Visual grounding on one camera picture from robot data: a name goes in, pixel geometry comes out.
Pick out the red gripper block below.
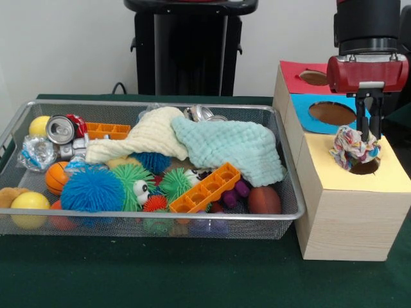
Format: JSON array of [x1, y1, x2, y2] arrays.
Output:
[[326, 53, 410, 142]]

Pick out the white colourful patterned cloth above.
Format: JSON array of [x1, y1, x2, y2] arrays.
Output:
[[329, 124, 382, 171]]

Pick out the light blue muslin cloth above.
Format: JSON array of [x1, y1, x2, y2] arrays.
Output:
[[171, 115, 286, 187]]

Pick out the cream muslin cloth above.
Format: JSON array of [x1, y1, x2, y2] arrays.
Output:
[[85, 106, 189, 163]]

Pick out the wooden box with three holes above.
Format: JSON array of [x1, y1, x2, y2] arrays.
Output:
[[272, 60, 411, 262]]

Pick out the shallow mesh bin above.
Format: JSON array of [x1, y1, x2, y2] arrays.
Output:
[[0, 99, 306, 241]]

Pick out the black upright panel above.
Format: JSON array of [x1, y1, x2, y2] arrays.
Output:
[[383, 4, 411, 118]]

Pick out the brown toy football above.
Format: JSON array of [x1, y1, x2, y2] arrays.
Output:
[[247, 185, 283, 215]]

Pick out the orange plastic block tray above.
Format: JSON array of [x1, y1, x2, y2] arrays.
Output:
[[85, 122, 132, 141], [168, 162, 241, 214]]

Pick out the dark green tablecloth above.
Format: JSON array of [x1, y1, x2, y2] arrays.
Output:
[[0, 92, 411, 308]]

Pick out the green spiky toy with eyes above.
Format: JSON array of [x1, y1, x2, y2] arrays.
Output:
[[112, 163, 157, 212]]

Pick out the blue spiky ball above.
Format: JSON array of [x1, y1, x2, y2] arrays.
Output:
[[60, 166, 125, 213]]

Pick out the crushed red cola can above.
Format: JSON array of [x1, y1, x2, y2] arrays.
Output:
[[46, 114, 88, 144]]

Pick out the yellow ball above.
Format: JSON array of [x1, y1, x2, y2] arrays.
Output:
[[28, 115, 51, 135], [10, 191, 51, 230]]

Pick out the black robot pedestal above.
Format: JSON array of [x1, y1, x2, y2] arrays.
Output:
[[123, 0, 259, 96]]

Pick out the black looped cable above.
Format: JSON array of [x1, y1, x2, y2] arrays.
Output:
[[111, 81, 128, 96]]

